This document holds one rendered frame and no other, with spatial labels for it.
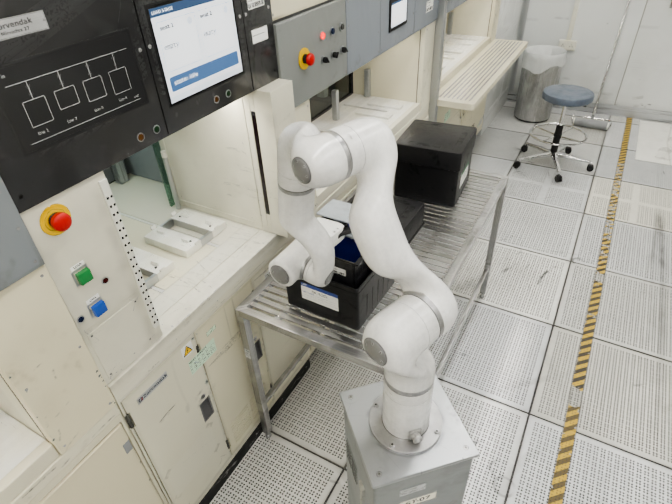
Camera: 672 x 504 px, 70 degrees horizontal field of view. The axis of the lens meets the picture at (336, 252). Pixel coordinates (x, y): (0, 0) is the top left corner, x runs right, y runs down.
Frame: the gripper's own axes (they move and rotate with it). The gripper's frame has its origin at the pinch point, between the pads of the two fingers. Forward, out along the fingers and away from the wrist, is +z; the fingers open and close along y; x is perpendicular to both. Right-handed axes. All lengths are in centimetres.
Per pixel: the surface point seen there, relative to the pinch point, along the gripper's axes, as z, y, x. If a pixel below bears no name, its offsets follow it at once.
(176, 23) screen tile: -21, -29, 58
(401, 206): 44.1, 1.0, -20.3
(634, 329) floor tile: 118, 101, -107
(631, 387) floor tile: 78, 104, -107
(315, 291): -14.6, -1.5, -19.9
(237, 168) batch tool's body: 4.3, -44.0, 4.8
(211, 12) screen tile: -9, -30, 58
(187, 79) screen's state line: -22, -29, 45
